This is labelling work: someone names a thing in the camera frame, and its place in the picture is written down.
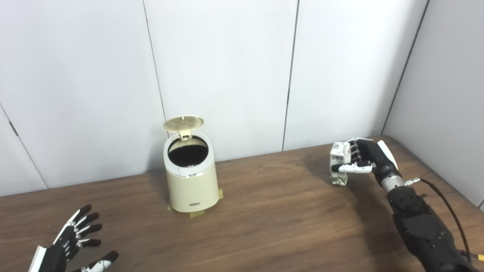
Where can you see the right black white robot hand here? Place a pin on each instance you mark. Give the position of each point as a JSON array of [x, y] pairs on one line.
[[378, 160]]

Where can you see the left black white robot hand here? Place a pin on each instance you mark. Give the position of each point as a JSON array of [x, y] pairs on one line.
[[56, 253]]

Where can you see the white green milk carton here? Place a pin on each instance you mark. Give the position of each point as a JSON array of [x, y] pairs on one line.
[[339, 153]]

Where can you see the cream round bin lid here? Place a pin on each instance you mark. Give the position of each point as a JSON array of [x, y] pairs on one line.
[[183, 123]]

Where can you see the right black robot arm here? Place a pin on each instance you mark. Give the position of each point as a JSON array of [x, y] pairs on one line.
[[423, 226]]

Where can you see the cream-colored bin body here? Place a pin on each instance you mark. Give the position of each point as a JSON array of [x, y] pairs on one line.
[[192, 189]]

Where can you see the black wall panel hinge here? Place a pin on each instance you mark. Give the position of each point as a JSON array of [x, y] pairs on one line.
[[13, 128]]

